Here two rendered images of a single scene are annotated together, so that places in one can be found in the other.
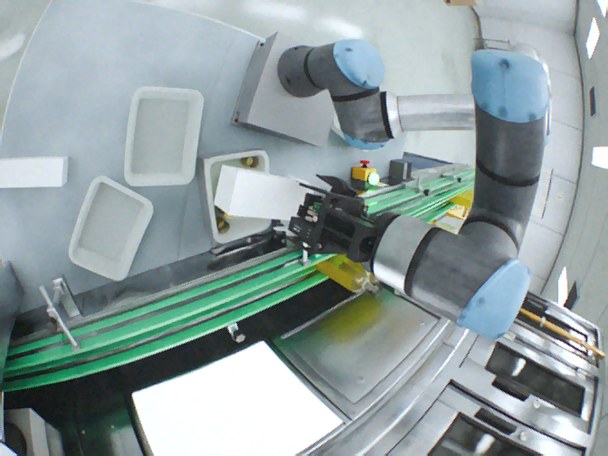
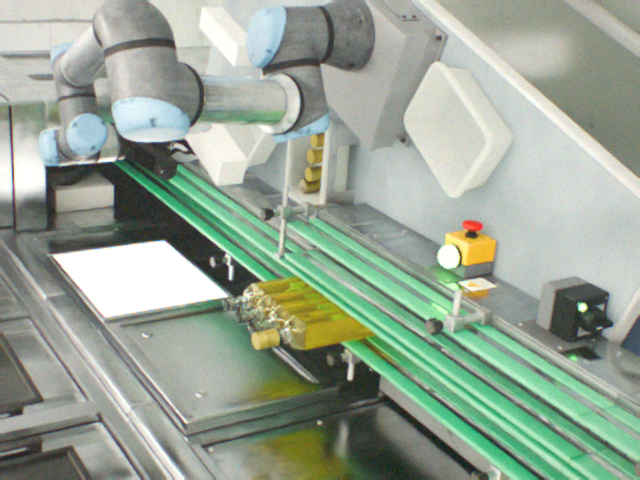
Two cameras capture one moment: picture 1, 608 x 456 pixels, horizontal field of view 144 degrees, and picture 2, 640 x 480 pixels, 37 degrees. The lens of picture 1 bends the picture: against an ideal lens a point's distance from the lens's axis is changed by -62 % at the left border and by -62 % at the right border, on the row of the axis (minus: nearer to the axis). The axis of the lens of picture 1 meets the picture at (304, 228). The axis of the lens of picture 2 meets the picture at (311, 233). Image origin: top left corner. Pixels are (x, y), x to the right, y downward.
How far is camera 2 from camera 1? 223 cm
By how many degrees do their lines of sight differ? 87
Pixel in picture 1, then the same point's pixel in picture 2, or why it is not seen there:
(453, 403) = (60, 400)
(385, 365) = (153, 351)
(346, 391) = (139, 326)
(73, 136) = not seen: hidden behind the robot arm
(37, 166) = (225, 38)
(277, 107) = (331, 75)
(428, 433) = (46, 374)
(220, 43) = not seen: outside the picture
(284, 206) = (191, 138)
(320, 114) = (368, 99)
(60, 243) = not seen: hidden behind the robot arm
